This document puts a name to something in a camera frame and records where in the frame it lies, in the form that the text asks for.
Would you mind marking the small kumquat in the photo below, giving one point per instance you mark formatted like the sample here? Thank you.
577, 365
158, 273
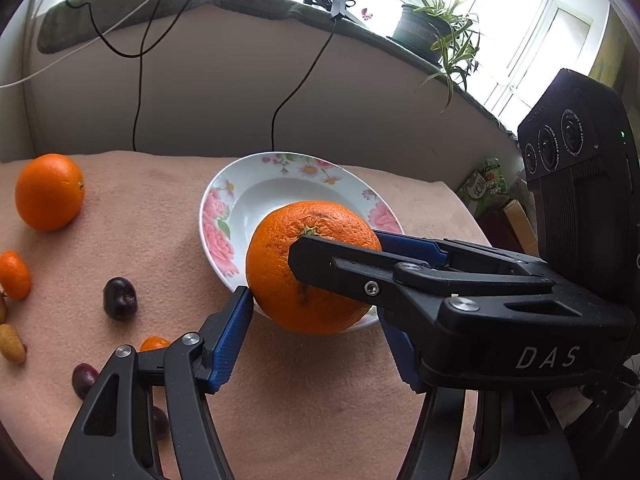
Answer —
154, 343

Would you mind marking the large rough orange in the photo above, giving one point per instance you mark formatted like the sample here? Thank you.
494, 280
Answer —
282, 271

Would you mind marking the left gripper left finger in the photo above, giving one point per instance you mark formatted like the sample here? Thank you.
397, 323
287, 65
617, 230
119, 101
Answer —
113, 435

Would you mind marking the yellow longan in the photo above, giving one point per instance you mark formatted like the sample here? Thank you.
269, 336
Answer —
11, 345

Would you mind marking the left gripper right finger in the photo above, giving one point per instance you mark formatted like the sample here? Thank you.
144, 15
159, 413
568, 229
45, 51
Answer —
433, 448

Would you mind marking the green snack bag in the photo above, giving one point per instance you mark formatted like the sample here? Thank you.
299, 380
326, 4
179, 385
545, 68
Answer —
485, 188

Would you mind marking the black device on sill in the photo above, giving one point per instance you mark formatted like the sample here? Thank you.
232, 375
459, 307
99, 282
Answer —
338, 9

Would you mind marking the grey sill cloth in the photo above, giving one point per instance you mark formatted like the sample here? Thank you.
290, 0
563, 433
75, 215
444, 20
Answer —
230, 77

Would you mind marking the potted spider plant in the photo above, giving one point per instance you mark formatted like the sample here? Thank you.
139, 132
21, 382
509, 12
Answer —
452, 35

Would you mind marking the floral white plate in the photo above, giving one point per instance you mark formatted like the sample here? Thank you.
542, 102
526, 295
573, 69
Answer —
245, 191

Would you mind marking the dark plum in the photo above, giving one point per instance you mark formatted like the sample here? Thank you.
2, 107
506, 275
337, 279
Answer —
120, 299

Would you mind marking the large smooth orange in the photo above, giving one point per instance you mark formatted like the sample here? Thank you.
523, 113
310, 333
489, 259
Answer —
49, 192

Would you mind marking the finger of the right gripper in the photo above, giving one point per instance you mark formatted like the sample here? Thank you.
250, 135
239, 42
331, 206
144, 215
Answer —
453, 254
426, 300

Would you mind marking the small mandarin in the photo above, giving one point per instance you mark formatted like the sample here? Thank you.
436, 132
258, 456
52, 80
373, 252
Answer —
15, 277

